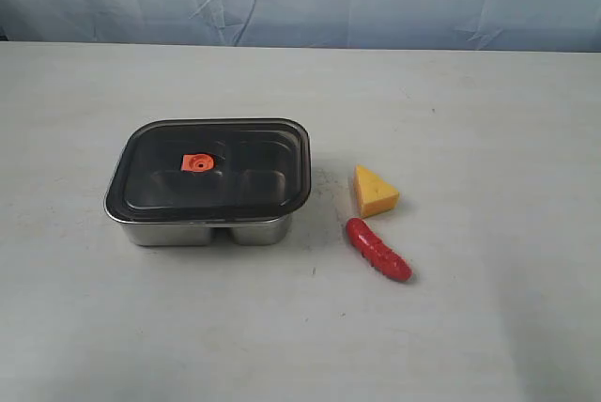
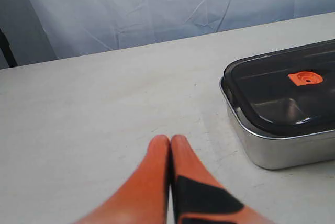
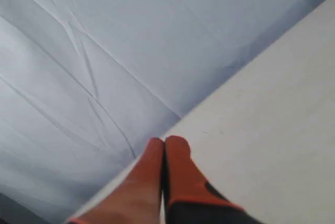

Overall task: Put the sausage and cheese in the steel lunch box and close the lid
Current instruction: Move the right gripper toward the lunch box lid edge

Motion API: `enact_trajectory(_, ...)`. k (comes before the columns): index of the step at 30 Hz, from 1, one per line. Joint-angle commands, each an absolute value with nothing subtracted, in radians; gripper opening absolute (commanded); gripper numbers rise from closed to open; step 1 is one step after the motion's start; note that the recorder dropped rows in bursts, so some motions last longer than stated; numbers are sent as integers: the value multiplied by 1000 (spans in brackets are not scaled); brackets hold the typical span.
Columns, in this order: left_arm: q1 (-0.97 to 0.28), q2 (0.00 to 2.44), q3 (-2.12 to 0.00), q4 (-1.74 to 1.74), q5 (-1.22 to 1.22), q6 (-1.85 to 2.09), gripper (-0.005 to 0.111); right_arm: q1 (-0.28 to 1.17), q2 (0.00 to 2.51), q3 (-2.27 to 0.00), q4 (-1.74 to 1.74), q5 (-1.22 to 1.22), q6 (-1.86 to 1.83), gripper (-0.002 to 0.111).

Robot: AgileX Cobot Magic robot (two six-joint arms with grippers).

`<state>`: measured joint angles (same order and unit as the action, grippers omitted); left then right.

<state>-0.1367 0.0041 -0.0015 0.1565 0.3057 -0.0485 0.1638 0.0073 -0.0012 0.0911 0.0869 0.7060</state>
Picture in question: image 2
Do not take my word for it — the blue backdrop cloth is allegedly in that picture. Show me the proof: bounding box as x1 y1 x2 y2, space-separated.
1 0 334 65

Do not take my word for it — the stainless steel lunch box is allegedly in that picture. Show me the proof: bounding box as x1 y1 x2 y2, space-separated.
219 77 334 170

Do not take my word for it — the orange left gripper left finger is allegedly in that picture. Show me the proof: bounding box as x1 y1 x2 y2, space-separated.
77 135 170 223

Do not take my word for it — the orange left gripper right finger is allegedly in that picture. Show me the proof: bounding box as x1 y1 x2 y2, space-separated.
171 135 273 223

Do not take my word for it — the dark transparent box lid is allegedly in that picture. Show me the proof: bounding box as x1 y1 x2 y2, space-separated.
220 40 334 137

